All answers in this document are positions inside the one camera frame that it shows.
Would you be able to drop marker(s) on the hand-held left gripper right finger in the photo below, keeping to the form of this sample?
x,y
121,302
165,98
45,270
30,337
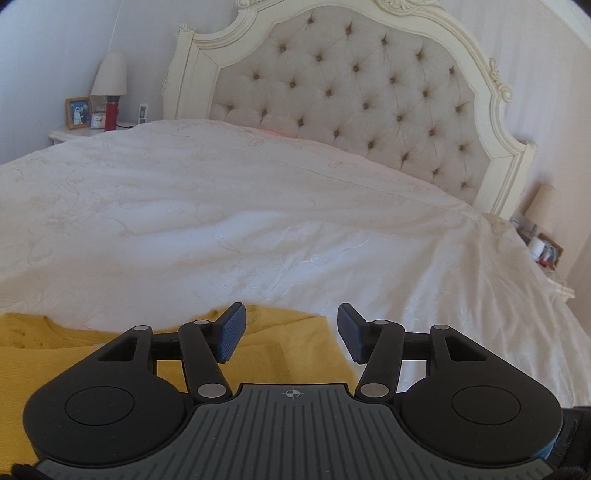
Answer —
x,y
351,336

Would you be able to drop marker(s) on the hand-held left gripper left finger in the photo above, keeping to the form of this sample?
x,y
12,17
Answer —
x,y
232,333

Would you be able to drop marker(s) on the yellow knit shirt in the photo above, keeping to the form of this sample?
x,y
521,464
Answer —
x,y
277,350

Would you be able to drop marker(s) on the white bedspread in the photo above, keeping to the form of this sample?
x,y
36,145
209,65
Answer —
x,y
258,221

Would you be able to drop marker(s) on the beige table lamp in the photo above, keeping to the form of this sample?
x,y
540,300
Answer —
x,y
545,207

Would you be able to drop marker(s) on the small white photo stand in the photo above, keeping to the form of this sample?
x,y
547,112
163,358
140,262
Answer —
x,y
143,113

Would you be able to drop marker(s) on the cream tufted headboard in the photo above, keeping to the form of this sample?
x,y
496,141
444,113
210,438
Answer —
x,y
355,87

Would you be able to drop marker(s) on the red bottle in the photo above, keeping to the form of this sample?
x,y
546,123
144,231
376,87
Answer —
x,y
111,114

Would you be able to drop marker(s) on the small alarm clock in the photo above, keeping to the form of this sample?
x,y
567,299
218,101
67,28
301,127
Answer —
x,y
97,121

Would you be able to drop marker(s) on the white nightstand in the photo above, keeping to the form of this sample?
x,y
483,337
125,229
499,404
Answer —
x,y
78,134

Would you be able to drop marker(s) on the wooden picture frame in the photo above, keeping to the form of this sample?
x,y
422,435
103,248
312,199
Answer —
x,y
550,251
78,112

